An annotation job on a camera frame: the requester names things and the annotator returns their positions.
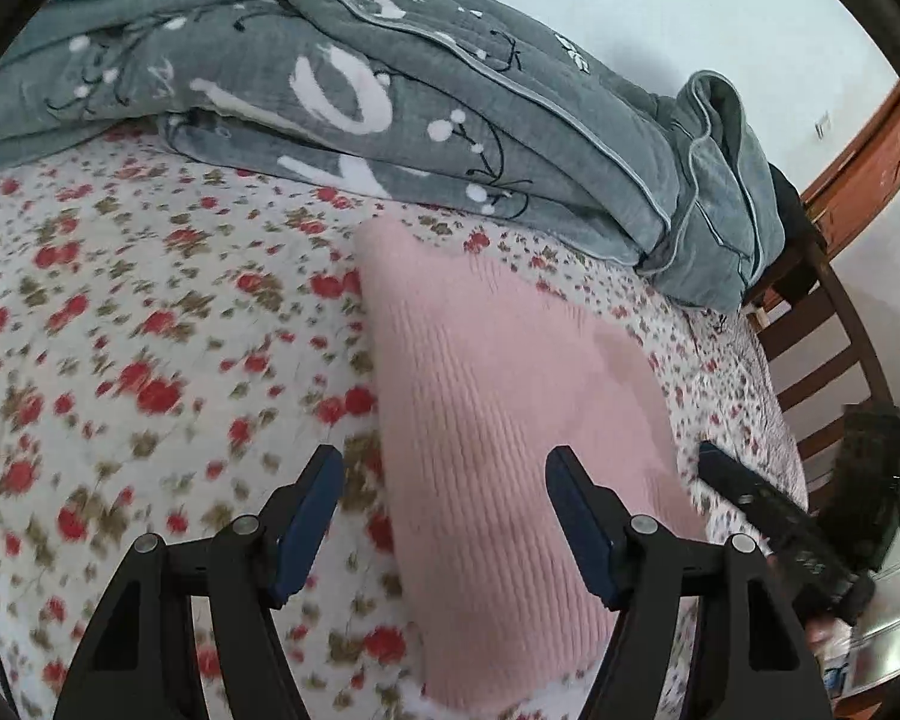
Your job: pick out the dark wooden bed frame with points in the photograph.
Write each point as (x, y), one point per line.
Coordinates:
(832, 360)

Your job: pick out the black garment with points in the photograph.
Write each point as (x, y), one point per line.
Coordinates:
(791, 210)

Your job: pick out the white wall switch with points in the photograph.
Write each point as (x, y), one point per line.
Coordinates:
(821, 124)

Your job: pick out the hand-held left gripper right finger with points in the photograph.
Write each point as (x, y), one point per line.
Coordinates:
(585, 532)

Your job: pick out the pink knit sweater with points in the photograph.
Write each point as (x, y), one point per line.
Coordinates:
(510, 427)

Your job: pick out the orange wooden door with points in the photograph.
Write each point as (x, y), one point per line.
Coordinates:
(862, 165)

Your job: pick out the grey floral blanket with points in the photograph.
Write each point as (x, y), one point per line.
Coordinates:
(270, 52)

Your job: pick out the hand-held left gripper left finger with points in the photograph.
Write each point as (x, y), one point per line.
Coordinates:
(300, 532)

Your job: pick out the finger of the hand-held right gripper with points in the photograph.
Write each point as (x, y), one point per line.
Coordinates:
(742, 484)

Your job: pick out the floral bed sheet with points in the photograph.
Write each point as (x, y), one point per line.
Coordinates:
(120, 352)

